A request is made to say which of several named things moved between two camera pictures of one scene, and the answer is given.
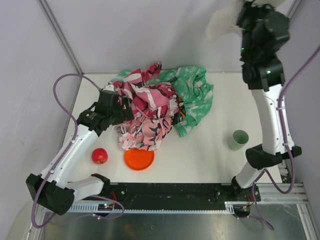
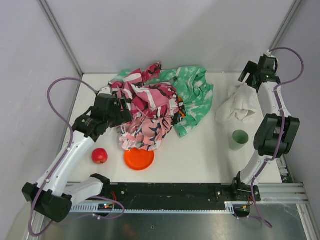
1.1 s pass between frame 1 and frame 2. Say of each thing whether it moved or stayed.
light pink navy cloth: stayed
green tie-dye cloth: stayed
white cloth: moved
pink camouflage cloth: stayed
